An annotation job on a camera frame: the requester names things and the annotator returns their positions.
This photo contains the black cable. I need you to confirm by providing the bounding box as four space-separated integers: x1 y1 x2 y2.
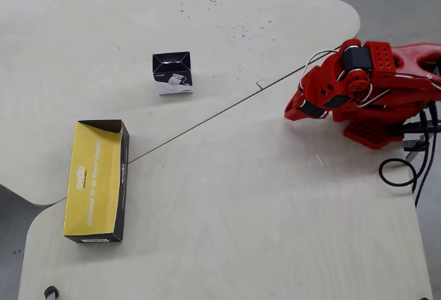
414 101 438 208
378 157 430 188

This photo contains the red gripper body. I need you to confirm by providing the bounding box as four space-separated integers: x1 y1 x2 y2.
297 93 327 119

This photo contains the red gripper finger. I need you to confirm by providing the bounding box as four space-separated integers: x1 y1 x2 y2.
284 92 305 121

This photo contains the open black yellow box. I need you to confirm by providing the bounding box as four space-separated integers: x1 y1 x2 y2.
63 119 130 243

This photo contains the white shoulder servo cable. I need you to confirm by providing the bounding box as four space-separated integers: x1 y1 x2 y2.
356 73 441 108

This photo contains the small black white box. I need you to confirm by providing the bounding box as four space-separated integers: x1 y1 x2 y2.
152 50 194 96

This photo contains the white gripper servo cable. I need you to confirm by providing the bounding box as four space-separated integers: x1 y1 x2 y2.
298 48 342 90

